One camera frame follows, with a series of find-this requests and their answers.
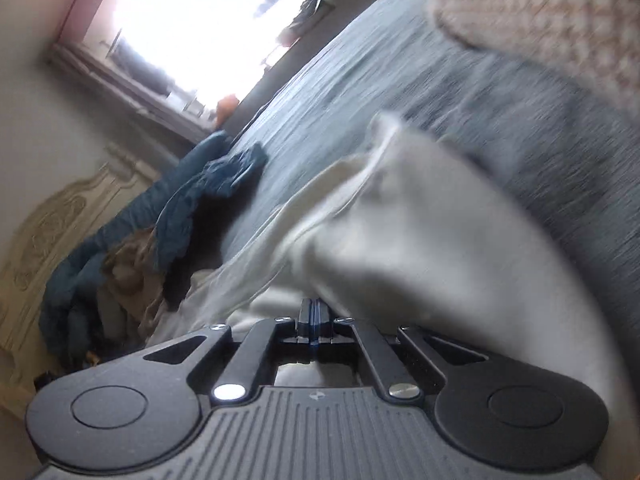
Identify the tan garment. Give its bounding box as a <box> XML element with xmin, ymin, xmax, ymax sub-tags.
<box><xmin>102</xmin><ymin>227</ymin><xmax>168</xmax><ymax>336</ymax></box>

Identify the orange bag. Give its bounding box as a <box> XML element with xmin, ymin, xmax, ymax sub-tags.
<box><xmin>215</xmin><ymin>94</ymin><xmax>240</xmax><ymax>126</ymax></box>

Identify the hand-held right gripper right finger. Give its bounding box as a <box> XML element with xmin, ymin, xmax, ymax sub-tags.
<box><xmin>314</xmin><ymin>298</ymin><xmax>489</xmax><ymax>404</ymax></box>

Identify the cream carved headboard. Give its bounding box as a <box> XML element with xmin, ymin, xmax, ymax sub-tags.
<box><xmin>0</xmin><ymin>142</ymin><xmax>166</xmax><ymax>396</ymax></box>

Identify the folded pink houndstooth garment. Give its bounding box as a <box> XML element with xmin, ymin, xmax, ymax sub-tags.
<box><xmin>427</xmin><ymin>0</ymin><xmax>640</xmax><ymax>111</ymax></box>

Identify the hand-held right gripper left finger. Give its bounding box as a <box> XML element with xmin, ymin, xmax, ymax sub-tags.
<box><xmin>143</xmin><ymin>298</ymin><xmax>315</xmax><ymax>406</ymax></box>

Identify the grey curtain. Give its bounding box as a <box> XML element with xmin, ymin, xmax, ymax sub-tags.
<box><xmin>47</xmin><ymin>40</ymin><xmax>211</xmax><ymax>146</ymax></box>

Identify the light blue garment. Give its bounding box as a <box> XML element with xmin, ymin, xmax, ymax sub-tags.
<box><xmin>155</xmin><ymin>142</ymin><xmax>268</xmax><ymax>271</ymax></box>

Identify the black garment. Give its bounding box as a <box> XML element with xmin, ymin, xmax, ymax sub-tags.
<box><xmin>162</xmin><ymin>200</ymin><xmax>242</xmax><ymax>311</ymax></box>

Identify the barred window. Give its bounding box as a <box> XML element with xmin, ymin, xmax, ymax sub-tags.
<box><xmin>55</xmin><ymin>0</ymin><xmax>336</xmax><ymax>126</ymax></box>

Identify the dark blue quilt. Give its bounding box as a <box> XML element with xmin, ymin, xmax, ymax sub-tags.
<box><xmin>40</xmin><ymin>130</ymin><xmax>231</xmax><ymax>366</ymax></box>

